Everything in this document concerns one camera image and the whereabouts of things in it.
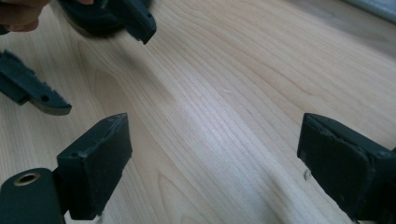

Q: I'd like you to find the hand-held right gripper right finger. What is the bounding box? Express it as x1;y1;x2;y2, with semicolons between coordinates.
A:
296;112;396;224

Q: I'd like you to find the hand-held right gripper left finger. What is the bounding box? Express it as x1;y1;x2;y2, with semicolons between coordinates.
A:
56;112;134;220

